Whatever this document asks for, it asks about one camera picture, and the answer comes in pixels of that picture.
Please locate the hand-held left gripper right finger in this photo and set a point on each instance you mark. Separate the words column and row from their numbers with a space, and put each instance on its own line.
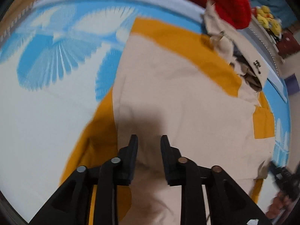
column 167, row 160

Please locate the yellow plush toy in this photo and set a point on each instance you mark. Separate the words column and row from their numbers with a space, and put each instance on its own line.
column 264, row 10
column 276, row 28

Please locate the person's right hand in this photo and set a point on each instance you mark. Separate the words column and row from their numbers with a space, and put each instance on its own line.
column 277, row 206

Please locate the blue and white bed mat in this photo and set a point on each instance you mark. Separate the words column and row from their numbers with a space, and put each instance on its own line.
column 46, row 121

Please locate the beige and orange jacket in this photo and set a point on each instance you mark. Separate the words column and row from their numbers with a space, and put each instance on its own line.
column 175, row 86

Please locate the wooden headboard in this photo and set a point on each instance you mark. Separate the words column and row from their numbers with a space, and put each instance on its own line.
column 21, row 0

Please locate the red folded blanket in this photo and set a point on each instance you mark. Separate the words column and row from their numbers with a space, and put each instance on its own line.
column 222, row 0

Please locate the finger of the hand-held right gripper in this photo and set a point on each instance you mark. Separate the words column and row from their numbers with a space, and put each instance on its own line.
column 274, row 171

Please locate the purple folder by wall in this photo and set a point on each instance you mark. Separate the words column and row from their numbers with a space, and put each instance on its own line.
column 293, row 84

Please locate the dark red cushion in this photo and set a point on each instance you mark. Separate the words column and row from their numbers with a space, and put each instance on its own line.
column 286, row 43

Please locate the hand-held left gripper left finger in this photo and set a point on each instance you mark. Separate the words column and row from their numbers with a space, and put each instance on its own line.
column 131, row 160

